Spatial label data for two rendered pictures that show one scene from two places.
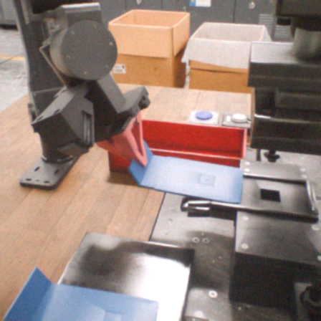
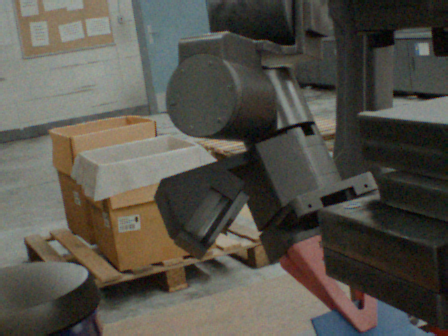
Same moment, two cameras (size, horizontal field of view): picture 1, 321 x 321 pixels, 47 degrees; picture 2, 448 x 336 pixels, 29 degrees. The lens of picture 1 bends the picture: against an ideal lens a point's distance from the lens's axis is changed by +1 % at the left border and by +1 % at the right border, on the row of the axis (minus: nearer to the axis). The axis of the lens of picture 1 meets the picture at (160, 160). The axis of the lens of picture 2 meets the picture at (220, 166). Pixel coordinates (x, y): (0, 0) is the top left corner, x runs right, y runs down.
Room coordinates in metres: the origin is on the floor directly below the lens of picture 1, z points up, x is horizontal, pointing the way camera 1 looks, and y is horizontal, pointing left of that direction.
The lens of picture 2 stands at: (0.05, -0.42, 1.25)
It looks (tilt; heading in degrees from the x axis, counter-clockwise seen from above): 10 degrees down; 57
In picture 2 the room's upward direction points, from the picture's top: 9 degrees counter-clockwise
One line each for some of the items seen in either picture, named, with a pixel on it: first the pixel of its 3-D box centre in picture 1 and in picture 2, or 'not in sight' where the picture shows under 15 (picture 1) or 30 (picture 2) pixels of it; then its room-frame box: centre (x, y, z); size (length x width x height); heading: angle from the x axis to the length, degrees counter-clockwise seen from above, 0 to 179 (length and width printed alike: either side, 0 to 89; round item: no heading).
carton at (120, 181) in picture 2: not in sight; (147, 198); (1.97, 3.24, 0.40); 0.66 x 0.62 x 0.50; 75
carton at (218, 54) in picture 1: (228, 64); not in sight; (2.83, -0.54, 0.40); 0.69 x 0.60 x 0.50; 163
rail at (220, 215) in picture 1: (261, 216); not in sight; (0.36, -0.13, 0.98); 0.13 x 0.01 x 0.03; 78
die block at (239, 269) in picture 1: (271, 228); not in sight; (0.38, -0.15, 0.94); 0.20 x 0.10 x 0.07; 168
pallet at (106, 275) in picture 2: not in sight; (138, 249); (2.03, 3.55, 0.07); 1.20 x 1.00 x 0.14; 78
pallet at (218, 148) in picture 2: not in sight; (278, 141); (4.42, 5.37, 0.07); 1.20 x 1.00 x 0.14; 166
